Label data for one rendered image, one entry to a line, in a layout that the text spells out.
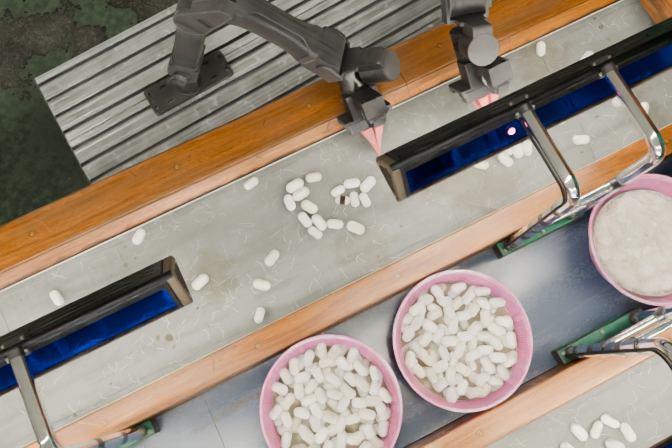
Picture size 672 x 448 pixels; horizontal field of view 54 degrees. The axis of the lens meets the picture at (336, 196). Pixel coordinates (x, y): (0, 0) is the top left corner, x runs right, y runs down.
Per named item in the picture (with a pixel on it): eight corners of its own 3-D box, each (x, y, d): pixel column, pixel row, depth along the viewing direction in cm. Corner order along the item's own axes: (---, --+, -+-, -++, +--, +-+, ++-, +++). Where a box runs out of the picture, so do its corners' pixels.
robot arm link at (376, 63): (403, 50, 125) (370, 17, 116) (396, 91, 123) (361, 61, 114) (354, 58, 132) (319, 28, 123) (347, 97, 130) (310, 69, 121)
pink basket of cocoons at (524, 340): (362, 345, 133) (364, 343, 124) (446, 250, 138) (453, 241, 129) (463, 438, 129) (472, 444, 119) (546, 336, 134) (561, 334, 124)
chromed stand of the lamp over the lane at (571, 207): (454, 182, 142) (505, 100, 99) (533, 143, 144) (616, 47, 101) (498, 259, 138) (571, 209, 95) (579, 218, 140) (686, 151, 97)
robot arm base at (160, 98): (229, 58, 142) (213, 33, 144) (147, 103, 139) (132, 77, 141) (235, 74, 150) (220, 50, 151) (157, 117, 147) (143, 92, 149)
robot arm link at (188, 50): (202, 57, 142) (221, -18, 111) (195, 85, 140) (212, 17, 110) (174, 48, 141) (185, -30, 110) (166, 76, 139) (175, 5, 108)
